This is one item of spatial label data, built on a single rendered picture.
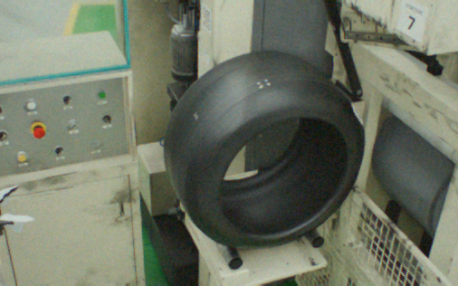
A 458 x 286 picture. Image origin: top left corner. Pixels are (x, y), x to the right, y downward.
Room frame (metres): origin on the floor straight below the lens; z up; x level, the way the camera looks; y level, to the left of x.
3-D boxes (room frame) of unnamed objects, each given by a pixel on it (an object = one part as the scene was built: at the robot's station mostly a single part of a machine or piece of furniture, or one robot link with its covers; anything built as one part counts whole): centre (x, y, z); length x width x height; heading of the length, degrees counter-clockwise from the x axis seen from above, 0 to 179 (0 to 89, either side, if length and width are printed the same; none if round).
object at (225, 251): (1.46, 0.03, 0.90); 0.35 x 0.05 x 0.05; 23
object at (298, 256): (1.52, -0.10, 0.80); 0.37 x 0.36 x 0.02; 113
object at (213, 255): (1.47, 0.03, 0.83); 0.36 x 0.09 x 0.06; 23
